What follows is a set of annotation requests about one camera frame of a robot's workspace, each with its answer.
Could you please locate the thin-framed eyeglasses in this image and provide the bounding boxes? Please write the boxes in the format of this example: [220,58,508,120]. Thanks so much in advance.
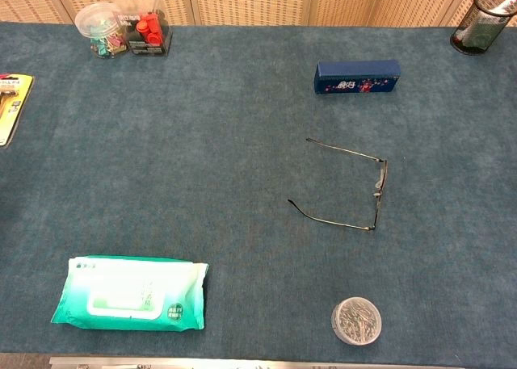
[287,137,389,233]

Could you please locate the blue rectangular glasses case box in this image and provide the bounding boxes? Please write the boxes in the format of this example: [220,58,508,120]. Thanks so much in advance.
[313,59,401,95]

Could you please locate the woven wicker folding screen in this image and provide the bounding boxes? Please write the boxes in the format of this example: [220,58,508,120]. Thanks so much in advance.
[0,0,517,27]

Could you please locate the round clear container of pins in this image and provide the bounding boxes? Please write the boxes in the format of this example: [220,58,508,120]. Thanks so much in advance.
[331,296,383,348]

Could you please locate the green white wet wipes pack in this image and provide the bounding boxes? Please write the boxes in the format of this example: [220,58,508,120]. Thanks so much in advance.
[50,256,209,332]

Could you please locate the clear box with red pieces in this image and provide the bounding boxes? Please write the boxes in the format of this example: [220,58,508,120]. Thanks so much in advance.
[116,0,174,58]

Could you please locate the clear jar of binder clips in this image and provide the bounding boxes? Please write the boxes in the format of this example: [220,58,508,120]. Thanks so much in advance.
[74,2,130,59]

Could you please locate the yellow razor blister pack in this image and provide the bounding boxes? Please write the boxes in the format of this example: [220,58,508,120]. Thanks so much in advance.
[0,73,36,147]

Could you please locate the black mesh pen holder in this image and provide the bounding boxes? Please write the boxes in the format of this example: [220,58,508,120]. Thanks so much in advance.
[449,0,517,56]

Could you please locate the red white marker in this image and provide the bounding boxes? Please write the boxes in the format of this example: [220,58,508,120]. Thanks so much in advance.
[486,0,517,17]

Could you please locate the silver metal table edge rail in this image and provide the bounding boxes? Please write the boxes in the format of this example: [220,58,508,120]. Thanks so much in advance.
[48,355,465,369]

